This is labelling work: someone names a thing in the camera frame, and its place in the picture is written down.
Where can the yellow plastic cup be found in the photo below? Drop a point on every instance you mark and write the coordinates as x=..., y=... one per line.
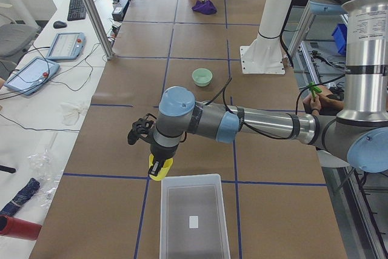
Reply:
x=165, y=169

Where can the purple cloth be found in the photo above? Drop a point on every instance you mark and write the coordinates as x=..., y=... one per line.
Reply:
x=205, y=7

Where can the clear plastic box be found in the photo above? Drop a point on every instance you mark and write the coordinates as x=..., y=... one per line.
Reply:
x=192, y=218

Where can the black computer box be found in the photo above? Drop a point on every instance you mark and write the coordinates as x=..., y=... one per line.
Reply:
x=119, y=10

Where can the mint green bowl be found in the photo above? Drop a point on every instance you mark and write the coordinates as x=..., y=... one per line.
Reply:
x=202, y=77

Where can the crumpled clear plastic wrap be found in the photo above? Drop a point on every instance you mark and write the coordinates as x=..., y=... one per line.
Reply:
x=48, y=175

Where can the folded blue umbrella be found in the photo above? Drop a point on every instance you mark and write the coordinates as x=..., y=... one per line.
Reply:
x=22, y=197

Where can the black keyboard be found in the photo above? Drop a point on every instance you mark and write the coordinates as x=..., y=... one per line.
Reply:
x=77, y=10

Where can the blue storage bin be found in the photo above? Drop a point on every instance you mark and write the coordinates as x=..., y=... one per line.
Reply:
x=340, y=37

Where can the green hand tool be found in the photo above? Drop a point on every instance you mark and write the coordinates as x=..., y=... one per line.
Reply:
x=314, y=89

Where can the far teach pendant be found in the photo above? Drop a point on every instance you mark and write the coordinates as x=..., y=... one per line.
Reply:
x=66, y=46

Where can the teach pendant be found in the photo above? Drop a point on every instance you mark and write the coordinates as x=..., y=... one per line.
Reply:
x=32, y=76
x=66, y=46

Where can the black computer mouse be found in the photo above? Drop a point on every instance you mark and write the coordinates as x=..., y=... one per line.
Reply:
x=59, y=25

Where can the near teach pendant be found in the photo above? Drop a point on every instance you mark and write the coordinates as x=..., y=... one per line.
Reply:
x=32, y=76

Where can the red cylinder bottle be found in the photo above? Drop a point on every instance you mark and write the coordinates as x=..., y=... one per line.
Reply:
x=17, y=228

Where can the person in black clothes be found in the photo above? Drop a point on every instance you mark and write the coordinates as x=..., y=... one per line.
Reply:
x=324, y=103

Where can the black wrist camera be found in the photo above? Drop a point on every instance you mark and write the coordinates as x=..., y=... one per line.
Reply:
x=141, y=129

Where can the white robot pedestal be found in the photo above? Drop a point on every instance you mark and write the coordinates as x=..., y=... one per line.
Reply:
x=264, y=55

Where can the aluminium frame post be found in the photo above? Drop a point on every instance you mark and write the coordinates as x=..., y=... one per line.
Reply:
x=98, y=28

